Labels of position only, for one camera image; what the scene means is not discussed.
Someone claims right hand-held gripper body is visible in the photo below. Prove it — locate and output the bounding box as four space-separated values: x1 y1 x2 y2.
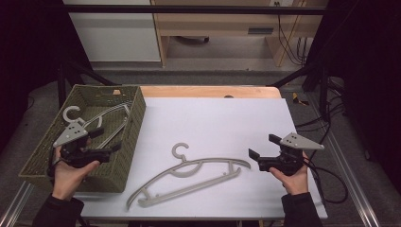
257 131 325 177

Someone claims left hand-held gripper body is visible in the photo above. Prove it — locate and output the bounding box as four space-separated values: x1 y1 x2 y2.
52 122 112 169

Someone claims grey plastic hanger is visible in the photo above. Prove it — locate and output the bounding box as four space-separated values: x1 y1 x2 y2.
61 101 133 133
89 115 131 150
126 142 253 211

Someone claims green woven basket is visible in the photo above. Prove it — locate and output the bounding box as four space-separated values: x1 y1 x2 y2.
18 83 147 194

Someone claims person's right hand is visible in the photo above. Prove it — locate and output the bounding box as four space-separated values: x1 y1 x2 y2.
269 151 312 196

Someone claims person's left hand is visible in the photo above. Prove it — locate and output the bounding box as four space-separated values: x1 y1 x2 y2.
51 147 101 202

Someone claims yellow and black tool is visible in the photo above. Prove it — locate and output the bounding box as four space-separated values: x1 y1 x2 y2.
291 92 310 107

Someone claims white table mat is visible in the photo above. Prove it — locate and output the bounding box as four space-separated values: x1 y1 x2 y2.
79 96 329 220

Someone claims white cabinet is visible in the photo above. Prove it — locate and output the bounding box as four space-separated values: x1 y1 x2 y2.
61 0 162 63

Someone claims light wooden desk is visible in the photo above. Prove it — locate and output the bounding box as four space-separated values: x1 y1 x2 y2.
150 0 329 68

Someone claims black diagonal frame strut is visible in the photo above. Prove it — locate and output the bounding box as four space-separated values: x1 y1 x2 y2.
267 59 329 90
56 59 121 109

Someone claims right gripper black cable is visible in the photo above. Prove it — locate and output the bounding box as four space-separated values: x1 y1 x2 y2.
303 156 350 204

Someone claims aluminium rail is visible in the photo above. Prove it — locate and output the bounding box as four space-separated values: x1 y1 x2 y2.
326 131 383 227
0 182 35 227

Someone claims bundle of hanging cables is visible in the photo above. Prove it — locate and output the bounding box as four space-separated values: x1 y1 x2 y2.
273 1 314 67

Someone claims black horizontal frame bar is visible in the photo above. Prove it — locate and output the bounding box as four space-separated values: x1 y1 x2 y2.
61 4 326 15

